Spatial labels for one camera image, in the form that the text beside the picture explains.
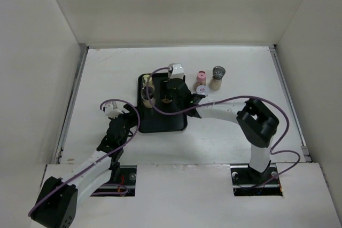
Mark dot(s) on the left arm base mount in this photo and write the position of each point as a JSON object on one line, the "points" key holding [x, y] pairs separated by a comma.
{"points": [[122, 182]]}

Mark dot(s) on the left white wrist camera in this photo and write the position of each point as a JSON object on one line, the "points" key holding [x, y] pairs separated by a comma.
{"points": [[111, 110]]}

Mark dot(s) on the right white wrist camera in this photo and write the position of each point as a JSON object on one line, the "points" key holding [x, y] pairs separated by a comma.
{"points": [[177, 70]]}

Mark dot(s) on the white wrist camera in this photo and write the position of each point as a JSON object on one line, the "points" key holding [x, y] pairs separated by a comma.
{"points": [[177, 70], [111, 110]]}

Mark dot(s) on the grey grinder top bottle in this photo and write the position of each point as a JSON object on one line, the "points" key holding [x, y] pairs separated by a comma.
{"points": [[218, 72]]}

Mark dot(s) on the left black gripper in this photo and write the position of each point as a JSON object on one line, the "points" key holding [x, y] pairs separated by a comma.
{"points": [[132, 116]]}

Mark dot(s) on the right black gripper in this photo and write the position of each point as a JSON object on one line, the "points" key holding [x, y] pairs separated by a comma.
{"points": [[163, 86]]}

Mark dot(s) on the yellow cap spice bottle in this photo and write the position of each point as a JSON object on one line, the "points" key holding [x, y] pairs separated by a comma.
{"points": [[147, 80]]}

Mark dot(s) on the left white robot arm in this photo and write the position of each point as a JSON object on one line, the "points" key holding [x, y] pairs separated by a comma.
{"points": [[56, 204]]}

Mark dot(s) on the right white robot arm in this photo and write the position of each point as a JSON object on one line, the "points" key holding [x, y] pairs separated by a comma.
{"points": [[255, 119]]}

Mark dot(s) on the black cap small pepper bottle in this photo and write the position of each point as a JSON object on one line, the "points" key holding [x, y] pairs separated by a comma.
{"points": [[166, 101]]}

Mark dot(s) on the red label jar white lid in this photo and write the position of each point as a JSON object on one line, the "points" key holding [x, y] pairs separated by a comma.
{"points": [[202, 90]]}

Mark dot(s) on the pink cap spice bottle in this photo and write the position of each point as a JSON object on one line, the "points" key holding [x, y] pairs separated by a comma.
{"points": [[200, 79]]}

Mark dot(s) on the black grinder top bottle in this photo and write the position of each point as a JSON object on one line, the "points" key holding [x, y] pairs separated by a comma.
{"points": [[148, 97]]}

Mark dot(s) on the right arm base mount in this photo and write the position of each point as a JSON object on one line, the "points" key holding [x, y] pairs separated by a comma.
{"points": [[248, 182]]}

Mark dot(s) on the black rectangular tray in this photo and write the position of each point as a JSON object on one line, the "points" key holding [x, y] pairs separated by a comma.
{"points": [[154, 122]]}

